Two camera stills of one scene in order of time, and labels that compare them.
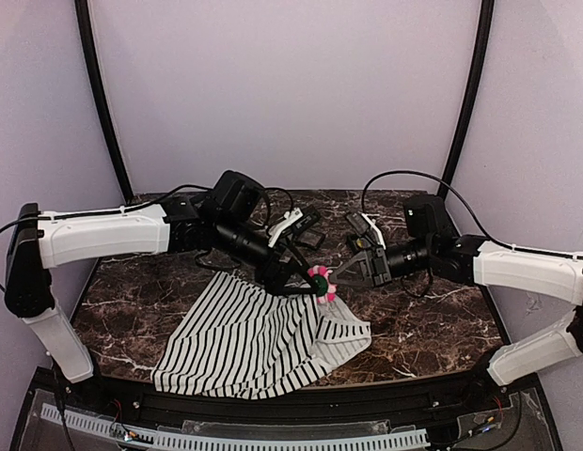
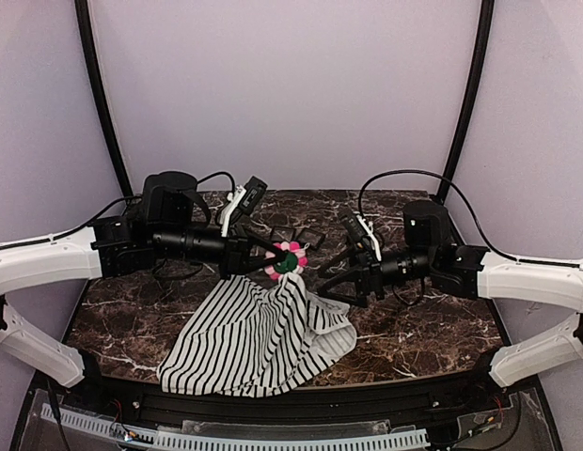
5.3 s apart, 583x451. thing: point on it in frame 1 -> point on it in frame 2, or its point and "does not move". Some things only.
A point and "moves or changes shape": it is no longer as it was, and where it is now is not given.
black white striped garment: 241,340 moves or changes shape
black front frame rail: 355,400 does not move
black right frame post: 471,101 does not move
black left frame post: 83,14 does not move
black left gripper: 274,269 -> 235,254
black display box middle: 310,238 does not move
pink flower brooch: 324,291 moves or changes shape
